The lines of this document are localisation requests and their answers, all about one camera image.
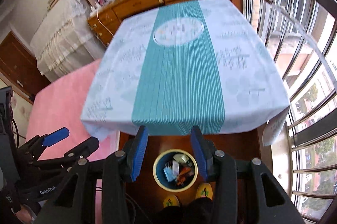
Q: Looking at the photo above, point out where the yellow blue trash bin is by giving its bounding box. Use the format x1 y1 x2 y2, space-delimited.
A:
152 149 198 193

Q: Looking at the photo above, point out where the pink bed sheet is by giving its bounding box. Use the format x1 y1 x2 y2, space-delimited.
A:
24 59 121 224

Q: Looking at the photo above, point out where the right yellow slipper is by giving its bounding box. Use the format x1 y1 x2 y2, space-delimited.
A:
195 183 213 200

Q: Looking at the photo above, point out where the yellow slipper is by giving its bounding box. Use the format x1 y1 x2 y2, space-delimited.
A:
195 183 213 200
163 194 180 208

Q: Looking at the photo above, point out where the left yellow slipper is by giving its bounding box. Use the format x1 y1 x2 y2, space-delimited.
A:
163 194 180 208

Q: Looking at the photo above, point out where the brown wooden door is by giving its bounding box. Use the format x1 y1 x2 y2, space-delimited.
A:
0 32 50 102

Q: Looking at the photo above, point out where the teal white tablecloth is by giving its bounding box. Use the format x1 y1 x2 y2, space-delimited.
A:
80 0 290 146

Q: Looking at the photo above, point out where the lace covered cabinet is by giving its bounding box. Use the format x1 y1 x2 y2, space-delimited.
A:
30 0 106 82

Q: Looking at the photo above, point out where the wooden dresser desk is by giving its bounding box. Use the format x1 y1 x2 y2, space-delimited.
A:
87 0 190 46

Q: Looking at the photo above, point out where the window metal grille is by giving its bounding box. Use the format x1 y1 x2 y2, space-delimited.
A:
243 0 336 223

